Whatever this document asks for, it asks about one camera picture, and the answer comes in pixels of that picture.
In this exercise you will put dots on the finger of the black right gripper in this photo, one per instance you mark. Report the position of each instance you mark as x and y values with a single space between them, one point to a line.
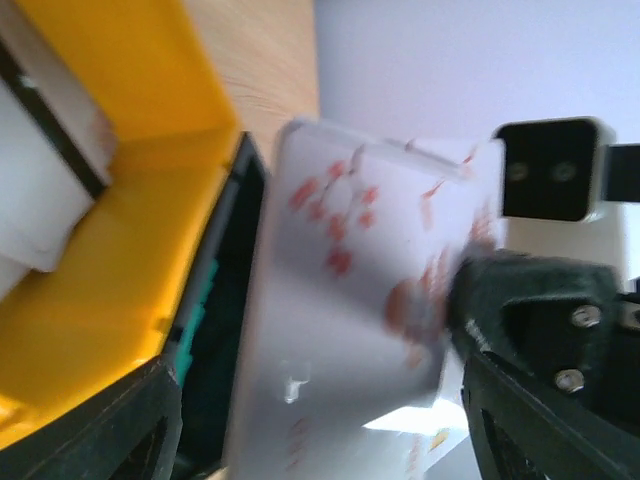
551 366

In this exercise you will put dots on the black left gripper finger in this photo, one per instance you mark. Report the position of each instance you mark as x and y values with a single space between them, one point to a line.
130 430

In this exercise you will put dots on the green card stack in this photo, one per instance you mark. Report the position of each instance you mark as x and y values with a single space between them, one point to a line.
184 357

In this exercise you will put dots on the black plastic bin right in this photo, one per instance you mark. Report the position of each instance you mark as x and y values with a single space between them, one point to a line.
208 384

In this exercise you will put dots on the yellow plastic bin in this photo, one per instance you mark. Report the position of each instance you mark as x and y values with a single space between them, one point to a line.
107 309

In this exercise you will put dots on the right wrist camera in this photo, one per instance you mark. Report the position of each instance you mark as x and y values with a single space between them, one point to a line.
571 190

